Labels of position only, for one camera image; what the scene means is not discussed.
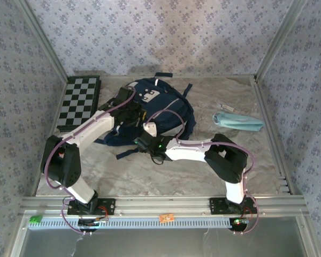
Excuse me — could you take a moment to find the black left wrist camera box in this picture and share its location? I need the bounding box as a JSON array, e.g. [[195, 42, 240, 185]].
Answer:
[[117, 87, 136, 105]]

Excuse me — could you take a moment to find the black folding chessboard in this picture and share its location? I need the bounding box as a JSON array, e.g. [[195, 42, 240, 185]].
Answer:
[[56, 75, 102, 132]]

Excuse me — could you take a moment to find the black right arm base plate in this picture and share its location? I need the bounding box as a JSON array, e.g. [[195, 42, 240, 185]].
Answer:
[[209, 197, 257, 216]]

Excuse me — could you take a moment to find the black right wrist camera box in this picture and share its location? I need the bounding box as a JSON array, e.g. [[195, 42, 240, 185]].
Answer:
[[137, 131, 157, 143]]

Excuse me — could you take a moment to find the aluminium left corner post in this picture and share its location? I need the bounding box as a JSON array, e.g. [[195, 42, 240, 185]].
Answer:
[[16, 0, 69, 82]]

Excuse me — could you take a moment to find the light blue face mask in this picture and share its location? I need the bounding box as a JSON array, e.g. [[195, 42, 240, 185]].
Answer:
[[212, 111, 265, 132]]

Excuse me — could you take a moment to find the aluminium left side rail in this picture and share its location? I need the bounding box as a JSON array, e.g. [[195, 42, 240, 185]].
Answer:
[[29, 77, 69, 198]]

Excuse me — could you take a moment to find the navy blue student backpack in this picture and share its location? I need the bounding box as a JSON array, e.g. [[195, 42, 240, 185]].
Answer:
[[95, 72, 197, 161]]

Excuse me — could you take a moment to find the aluminium mounting rail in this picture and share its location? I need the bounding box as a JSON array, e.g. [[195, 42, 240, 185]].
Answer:
[[18, 194, 310, 218]]

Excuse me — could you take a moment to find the grey slotted cable duct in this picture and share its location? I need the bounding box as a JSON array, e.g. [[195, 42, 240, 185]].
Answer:
[[28, 216, 254, 230]]

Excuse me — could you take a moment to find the black round mounting plate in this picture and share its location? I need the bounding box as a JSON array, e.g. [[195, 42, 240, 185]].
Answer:
[[78, 218, 102, 233], [228, 218, 249, 234]]

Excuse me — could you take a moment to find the aluminium corner post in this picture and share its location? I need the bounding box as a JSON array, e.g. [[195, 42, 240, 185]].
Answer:
[[16, 0, 69, 82], [255, 0, 310, 81]]

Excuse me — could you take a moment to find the aluminium right corner post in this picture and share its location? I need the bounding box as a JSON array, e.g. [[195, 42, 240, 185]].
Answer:
[[255, 0, 310, 81]]

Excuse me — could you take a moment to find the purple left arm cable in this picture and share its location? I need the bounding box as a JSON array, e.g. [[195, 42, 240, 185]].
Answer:
[[44, 87, 137, 236]]

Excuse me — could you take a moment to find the aluminium right side rail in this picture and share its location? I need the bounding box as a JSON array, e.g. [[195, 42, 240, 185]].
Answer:
[[253, 76, 296, 195]]

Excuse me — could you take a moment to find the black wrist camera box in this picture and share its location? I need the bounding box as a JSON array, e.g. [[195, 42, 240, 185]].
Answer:
[[137, 131, 157, 143], [117, 87, 136, 105]]

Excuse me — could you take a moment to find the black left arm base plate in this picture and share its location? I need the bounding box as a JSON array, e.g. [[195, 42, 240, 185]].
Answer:
[[67, 197, 116, 216]]

